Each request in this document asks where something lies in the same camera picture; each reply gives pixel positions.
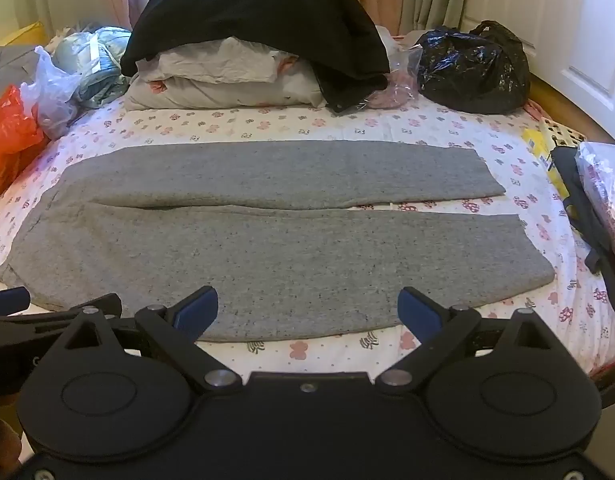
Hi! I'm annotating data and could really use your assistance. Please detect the yellow box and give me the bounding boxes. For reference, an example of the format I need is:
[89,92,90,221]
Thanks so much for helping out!
[0,20,49,52]

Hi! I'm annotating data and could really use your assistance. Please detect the clear plastic bag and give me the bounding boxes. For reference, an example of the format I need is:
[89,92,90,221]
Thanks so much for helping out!
[52,25,134,109]

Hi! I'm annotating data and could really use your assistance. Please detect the white wardrobe door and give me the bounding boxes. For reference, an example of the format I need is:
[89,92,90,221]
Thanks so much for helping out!
[462,0,615,144]

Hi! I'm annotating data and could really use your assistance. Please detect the clear plastic packet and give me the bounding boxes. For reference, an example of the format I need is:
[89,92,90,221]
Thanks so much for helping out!
[575,141,615,262]

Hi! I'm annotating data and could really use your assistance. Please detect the floral bed sheet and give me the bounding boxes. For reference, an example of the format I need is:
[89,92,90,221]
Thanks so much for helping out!
[0,89,615,382]

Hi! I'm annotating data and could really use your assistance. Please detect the white floral pillow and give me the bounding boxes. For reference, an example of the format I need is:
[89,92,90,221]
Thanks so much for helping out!
[134,36,301,85]

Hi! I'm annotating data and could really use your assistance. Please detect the black cloth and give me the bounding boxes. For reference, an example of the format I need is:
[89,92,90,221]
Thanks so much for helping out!
[120,0,391,114]

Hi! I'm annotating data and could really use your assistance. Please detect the orange plastic bag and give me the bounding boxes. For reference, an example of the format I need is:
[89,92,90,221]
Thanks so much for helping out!
[0,85,49,195]

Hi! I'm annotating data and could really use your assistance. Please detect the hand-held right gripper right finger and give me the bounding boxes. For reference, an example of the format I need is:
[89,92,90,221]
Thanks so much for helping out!
[375,286,586,394]

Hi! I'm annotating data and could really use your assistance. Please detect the black plastic bag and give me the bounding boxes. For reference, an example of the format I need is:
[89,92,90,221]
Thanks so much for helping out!
[416,20,532,115]

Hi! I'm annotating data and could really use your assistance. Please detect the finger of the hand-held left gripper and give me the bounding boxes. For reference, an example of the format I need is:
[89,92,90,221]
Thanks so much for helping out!
[0,287,31,316]
[0,293,123,334]

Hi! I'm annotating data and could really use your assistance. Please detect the folded beige blanket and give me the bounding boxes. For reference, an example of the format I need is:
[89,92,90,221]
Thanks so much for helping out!
[123,57,331,111]

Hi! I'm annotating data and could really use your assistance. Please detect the yellow dotted bag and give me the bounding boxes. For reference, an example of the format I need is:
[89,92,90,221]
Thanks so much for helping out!
[521,117,588,187]

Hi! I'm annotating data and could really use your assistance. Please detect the white plastic bag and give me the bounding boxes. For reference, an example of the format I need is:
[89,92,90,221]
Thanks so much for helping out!
[20,46,83,140]

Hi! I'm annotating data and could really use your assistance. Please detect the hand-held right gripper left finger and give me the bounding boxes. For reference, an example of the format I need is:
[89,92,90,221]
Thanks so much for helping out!
[46,286,243,394]

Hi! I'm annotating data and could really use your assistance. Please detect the person's left hand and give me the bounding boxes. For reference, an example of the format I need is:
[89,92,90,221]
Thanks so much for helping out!
[0,417,22,467]

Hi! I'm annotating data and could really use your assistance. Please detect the grey pants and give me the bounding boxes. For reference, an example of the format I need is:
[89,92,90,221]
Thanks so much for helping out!
[0,140,556,344]

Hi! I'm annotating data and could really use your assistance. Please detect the dark garment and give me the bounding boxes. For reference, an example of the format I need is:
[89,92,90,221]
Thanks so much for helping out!
[550,145,615,322]

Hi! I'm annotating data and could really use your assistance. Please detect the clear bag with pink cloth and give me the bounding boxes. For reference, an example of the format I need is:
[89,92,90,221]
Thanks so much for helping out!
[365,27,424,111]

